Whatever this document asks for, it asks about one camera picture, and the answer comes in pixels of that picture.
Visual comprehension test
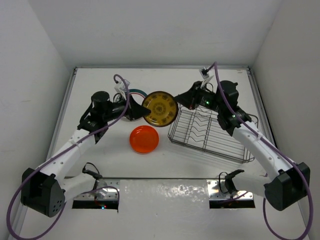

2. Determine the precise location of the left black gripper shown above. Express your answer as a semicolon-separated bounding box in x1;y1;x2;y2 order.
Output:
102;93;150;122

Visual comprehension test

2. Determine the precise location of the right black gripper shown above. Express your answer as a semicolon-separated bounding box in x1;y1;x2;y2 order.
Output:
172;80;223;114

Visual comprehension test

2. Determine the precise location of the white green-rimmed plate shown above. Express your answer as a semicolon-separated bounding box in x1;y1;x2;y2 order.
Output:
124;88;148;123

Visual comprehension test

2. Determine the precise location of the yellow brown patterned plate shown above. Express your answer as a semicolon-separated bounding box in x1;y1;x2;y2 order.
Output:
142;91;179;128

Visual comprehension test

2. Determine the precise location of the orange plastic plate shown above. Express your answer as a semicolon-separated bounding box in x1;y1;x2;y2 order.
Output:
129;125;160;154

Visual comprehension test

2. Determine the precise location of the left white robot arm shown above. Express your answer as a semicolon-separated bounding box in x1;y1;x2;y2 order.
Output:
20;91;151;218

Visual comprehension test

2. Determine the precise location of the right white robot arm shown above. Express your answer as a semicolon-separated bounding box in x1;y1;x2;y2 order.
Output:
174;80;311;211

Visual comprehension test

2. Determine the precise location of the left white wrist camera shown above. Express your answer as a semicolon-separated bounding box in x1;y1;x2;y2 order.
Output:
114;79;130;100

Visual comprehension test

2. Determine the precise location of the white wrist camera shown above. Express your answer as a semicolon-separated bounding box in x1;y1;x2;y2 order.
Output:
199;67;214;88
114;79;130;100

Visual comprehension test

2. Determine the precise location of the metal wire dish rack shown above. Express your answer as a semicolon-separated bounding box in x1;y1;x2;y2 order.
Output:
168;105;255;164

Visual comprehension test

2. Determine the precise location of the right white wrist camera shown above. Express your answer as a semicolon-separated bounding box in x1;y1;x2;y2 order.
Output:
199;67;214;88

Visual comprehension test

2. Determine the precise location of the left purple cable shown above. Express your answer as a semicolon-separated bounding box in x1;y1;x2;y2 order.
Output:
6;73;131;239

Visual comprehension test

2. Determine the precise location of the purple cable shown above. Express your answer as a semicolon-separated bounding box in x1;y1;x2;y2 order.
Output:
204;61;315;239
6;73;131;239

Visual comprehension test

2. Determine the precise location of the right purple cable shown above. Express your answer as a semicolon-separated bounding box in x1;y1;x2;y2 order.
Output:
204;61;315;239

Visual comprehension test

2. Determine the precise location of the left metal mounting bracket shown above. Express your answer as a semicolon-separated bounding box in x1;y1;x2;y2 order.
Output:
74;179;120;202

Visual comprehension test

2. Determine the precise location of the metal mounting bracket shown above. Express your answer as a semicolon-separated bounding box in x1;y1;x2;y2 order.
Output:
206;178;254;201
74;179;120;202

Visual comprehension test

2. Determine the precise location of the right metal mounting bracket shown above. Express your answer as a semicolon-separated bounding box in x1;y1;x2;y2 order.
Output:
206;178;254;201

